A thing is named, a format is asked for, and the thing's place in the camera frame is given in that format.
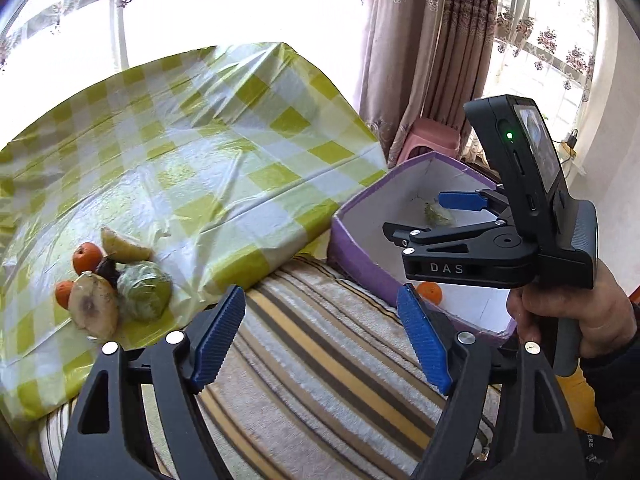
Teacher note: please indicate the yellow checked plastic tablecloth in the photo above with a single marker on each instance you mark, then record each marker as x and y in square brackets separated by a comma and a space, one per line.
[200, 160]

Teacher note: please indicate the person's right hand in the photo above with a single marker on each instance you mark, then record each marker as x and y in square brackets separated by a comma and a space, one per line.
[605, 315]

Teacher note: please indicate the black plug charger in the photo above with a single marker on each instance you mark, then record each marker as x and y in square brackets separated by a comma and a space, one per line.
[573, 137]

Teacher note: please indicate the yellow cloth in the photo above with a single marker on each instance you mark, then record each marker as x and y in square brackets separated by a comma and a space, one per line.
[580, 400]

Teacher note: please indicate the pink plastic stool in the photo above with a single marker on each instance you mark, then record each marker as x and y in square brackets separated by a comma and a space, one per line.
[435, 132]

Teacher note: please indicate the green cabbage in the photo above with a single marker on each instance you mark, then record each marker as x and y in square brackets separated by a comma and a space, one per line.
[145, 290]
[439, 215]

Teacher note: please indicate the brown patterned curtain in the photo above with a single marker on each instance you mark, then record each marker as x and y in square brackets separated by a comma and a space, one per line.
[425, 35]

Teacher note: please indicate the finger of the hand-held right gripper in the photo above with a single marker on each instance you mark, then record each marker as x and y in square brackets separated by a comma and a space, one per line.
[462, 201]
[425, 237]

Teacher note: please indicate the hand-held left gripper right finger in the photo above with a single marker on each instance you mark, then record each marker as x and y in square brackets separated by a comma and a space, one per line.
[425, 345]

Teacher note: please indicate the flowered white lace curtain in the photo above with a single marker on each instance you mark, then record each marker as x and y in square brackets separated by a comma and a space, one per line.
[550, 40]

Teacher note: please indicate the purple and white cardboard box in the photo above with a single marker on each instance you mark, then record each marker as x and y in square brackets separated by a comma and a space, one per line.
[380, 200]

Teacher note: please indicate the person's right forearm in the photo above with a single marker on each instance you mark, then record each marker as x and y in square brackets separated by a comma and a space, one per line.
[615, 390]

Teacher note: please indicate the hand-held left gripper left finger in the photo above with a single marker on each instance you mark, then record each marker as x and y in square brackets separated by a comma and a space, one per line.
[220, 340]

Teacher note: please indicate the dark purple mangosteen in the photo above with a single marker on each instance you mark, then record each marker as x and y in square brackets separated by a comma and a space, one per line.
[106, 271]

